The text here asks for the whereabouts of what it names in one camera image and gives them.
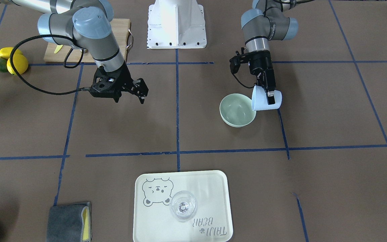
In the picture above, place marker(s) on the cream bear serving tray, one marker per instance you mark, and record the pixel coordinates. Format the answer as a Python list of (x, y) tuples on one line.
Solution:
[(153, 221)]

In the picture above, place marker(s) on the grey yellow folded cloth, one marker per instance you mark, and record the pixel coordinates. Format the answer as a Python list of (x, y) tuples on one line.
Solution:
[(70, 223)]

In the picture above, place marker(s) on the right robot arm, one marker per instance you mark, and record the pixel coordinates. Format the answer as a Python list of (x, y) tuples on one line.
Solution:
[(86, 24)]

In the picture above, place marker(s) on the clear wine glass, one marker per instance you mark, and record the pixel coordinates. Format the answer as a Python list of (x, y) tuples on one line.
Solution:
[(183, 206)]

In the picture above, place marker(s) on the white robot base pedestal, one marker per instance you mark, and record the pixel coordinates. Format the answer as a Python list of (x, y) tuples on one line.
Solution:
[(176, 24)]

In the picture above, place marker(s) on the yellow plastic knife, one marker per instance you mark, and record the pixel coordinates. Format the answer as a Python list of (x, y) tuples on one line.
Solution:
[(57, 49)]

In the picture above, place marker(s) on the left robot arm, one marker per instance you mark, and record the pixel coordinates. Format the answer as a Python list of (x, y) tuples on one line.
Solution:
[(260, 25)]

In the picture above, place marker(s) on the light green bowl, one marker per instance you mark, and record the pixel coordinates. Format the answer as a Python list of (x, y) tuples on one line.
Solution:
[(236, 111)]

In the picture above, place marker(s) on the light blue plastic cup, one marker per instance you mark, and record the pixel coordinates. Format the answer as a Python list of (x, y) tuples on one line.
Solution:
[(260, 101)]

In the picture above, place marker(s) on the yellow lemon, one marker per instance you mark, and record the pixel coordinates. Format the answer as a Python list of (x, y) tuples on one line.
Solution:
[(20, 63), (6, 52)]

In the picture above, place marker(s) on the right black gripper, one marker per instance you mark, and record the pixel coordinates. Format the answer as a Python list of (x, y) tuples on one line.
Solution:
[(125, 78)]

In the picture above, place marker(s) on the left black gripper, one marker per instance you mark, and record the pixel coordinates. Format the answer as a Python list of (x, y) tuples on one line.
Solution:
[(260, 64)]

